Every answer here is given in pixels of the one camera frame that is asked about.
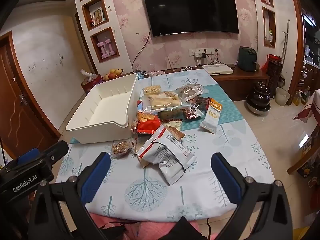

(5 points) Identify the white red snack bag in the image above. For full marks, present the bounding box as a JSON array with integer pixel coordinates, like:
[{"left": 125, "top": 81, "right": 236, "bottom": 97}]
[{"left": 137, "top": 125, "right": 197, "bottom": 170}]

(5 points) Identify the pink dumbbell pair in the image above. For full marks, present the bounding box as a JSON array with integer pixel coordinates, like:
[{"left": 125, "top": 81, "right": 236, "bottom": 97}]
[{"left": 97, "top": 39, "right": 116, "bottom": 60}]

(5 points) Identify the wall power outlet strip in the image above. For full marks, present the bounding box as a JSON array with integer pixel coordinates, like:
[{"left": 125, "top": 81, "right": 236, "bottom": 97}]
[{"left": 189, "top": 48, "right": 219, "bottom": 57}]

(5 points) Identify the dark ceramic jar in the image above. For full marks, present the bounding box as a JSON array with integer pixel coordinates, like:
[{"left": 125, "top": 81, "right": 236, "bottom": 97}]
[{"left": 246, "top": 81, "right": 271, "bottom": 115}]

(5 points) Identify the yellow rice cracker pack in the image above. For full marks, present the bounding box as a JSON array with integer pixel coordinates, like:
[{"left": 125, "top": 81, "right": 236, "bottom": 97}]
[{"left": 143, "top": 85, "right": 162, "bottom": 95}]

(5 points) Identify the black wall television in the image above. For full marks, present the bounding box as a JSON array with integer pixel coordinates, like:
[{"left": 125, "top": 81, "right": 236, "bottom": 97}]
[{"left": 144, "top": 0, "right": 239, "bottom": 36}]

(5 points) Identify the red gift box with bag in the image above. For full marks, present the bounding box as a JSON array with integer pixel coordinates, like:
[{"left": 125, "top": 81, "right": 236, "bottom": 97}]
[{"left": 80, "top": 69, "right": 103, "bottom": 94}]

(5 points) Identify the beige kraft snack pouch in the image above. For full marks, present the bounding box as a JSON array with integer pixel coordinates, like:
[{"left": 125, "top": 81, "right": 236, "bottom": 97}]
[{"left": 161, "top": 119, "right": 185, "bottom": 140}]

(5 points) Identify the round brown cake pack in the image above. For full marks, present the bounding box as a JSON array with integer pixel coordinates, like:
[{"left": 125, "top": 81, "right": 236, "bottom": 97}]
[{"left": 175, "top": 84, "right": 204, "bottom": 101}]

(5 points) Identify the wooden tv cabinet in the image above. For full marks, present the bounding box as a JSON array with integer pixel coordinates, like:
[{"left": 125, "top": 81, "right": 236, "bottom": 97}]
[{"left": 152, "top": 67, "right": 269, "bottom": 101}]

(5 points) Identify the framed picture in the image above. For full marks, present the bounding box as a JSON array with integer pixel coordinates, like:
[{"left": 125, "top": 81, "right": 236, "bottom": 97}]
[{"left": 92, "top": 7, "right": 104, "bottom": 25}]

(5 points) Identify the large rice cracker bag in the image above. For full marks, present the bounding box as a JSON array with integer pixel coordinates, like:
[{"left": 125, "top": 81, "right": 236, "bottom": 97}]
[{"left": 149, "top": 91, "right": 183, "bottom": 110}]

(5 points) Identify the nut cluster clear packet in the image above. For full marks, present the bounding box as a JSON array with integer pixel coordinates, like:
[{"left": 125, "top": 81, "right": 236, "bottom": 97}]
[{"left": 111, "top": 141, "right": 133, "bottom": 158}]

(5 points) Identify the white plastic storage bin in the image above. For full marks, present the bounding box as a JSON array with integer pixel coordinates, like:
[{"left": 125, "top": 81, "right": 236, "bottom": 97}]
[{"left": 66, "top": 74, "right": 140, "bottom": 144}]

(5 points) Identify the floral white teal tablecloth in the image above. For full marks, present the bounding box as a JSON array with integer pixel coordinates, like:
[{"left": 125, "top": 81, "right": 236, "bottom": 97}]
[{"left": 55, "top": 69, "right": 276, "bottom": 223}]

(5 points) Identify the white orange oat bar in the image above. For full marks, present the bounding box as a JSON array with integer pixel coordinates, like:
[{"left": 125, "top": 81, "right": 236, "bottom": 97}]
[{"left": 200, "top": 98, "right": 222, "bottom": 134}]

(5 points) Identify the dark green air fryer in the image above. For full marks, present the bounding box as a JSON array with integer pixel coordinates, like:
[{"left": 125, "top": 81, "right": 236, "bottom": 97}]
[{"left": 237, "top": 46, "right": 257, "bottom": 72}]

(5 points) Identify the fruit bowl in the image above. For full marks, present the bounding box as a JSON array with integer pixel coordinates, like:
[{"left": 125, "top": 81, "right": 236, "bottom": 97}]
[{"left": 102, "top": 68, "right": 123, "bottom": 81}]

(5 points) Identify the white set-top box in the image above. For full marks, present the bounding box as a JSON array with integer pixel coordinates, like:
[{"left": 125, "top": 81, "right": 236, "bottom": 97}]
[{"left": 202, "top": 64, "right": 233, "bottom": 75}]

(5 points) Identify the orange chip snack bag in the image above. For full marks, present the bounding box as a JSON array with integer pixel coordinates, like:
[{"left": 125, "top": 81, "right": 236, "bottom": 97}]
[{"left": 131, "top": 112, "right": 161, "bottom": 135}]

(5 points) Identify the dark red jujube packet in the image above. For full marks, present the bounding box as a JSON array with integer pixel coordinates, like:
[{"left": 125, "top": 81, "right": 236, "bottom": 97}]
[{"left": 182, "top": 96, "right": 210, "bottom": 120}]

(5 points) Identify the brown wooden door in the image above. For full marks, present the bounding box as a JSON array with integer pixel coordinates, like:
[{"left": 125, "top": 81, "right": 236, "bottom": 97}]
[{"left": 1, "top": 32, "right": 61, "bottom": 159}]

